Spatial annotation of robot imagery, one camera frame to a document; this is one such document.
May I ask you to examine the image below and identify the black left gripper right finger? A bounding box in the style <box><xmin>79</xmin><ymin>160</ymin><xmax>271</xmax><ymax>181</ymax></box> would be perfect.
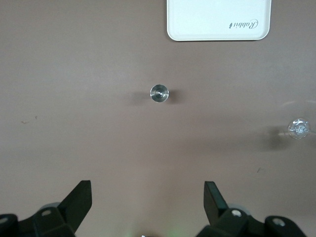
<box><xmin>197</xmin><ymin>181</ymin><xmax>307</xmax><ymax>237</ymax></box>

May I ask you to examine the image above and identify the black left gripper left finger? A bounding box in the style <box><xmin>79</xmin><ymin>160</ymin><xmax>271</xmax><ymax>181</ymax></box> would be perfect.
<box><xmin>0</xmin><ymin>180</ymin><xmax>93</xmax><ymax>237</ymax></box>

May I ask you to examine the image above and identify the clear wine glass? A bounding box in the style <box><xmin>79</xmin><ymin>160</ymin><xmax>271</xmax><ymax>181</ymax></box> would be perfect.
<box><xmin>278</xmin><ymin>99</ymin><xmax>316</xmax><ymax>141</ymax></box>

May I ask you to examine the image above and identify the cream rabbit print tray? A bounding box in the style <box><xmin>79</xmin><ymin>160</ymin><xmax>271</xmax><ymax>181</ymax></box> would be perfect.
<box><xmin>166</xmin><ymin>0</ymin><xmax>272</xmax><ymax>42</ymax></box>

